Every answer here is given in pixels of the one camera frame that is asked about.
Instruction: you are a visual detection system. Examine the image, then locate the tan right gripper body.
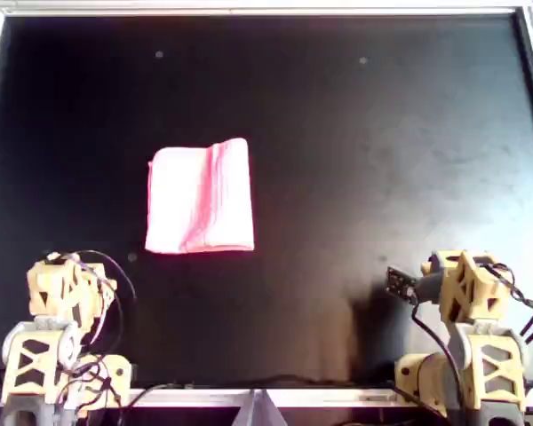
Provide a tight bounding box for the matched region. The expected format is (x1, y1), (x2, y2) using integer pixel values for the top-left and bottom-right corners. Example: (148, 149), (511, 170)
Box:
(419, 251), (448, 280)

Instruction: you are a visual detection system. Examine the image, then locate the pink microfibre cloth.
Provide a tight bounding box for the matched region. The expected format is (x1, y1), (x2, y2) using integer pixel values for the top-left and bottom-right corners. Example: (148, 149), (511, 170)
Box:
(144, 137), (255, 255)

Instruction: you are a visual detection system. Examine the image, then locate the grey right camera bracket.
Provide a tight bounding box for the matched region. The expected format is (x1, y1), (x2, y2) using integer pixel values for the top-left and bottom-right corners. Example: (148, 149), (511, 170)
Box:
(413, 272), (446, 304)

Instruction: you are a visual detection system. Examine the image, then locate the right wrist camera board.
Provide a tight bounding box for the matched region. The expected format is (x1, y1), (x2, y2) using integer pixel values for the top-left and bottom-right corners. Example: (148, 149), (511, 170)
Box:
(386, 264), (418, 304)

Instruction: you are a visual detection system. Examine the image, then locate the right camera black cable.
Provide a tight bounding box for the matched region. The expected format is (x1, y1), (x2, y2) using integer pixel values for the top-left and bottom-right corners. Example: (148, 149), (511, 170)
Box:
(410, 296), (468, 419)

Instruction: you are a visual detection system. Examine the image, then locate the grey triangular camera stand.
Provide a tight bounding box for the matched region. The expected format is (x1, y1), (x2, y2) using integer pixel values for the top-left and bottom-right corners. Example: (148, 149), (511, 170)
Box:
(235, 389), (288, 426)

